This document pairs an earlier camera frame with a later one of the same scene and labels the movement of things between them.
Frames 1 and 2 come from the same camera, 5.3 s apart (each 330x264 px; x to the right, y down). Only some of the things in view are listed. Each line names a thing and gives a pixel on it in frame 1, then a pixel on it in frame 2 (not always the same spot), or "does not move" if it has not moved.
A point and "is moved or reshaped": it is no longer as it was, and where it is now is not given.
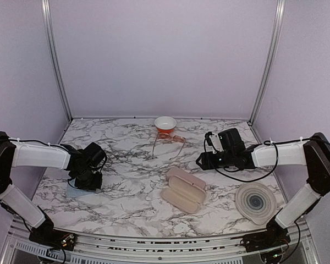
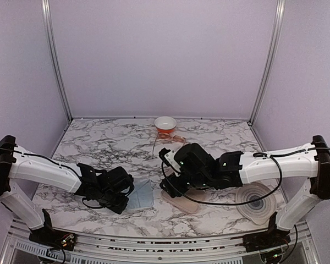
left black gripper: (97, 184) → (120, 207)
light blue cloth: (72, 192) is moved or reshaped
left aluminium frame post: (46, 9) does not move
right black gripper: (208, 163) → (172, 186)
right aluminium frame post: (276, 38) does not move
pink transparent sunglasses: (175, 138) does not move
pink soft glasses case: (183, 194) does not move
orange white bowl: (165, 124) does not move
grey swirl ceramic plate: (256, 201) does not move
